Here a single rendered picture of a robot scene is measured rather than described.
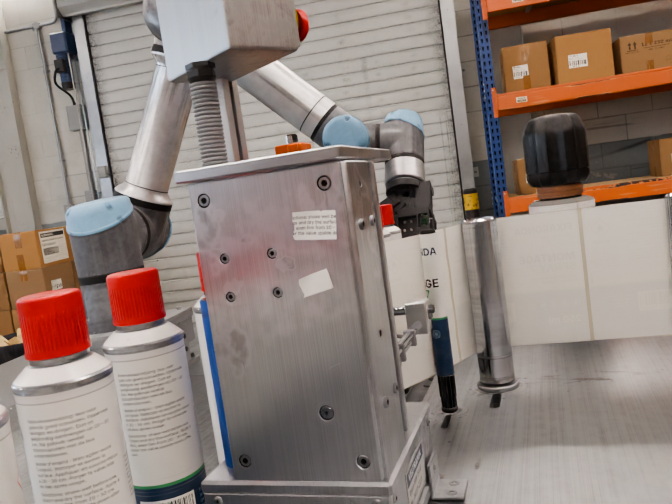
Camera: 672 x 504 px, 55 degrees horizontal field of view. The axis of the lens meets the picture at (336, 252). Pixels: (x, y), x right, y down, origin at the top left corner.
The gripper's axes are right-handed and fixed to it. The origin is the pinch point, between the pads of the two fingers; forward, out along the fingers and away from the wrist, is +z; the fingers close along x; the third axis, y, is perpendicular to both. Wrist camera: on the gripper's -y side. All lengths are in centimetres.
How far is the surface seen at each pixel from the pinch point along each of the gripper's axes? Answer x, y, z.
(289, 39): -50, 1, -13
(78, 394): -75, 3, 32
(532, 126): -27.0, 25.9, -11.2
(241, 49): -54, -3, -10
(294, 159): -73, 13, 18
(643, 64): 283, 97, -246
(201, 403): -17.1, -25.8, 21.8
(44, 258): 200, -290, -117
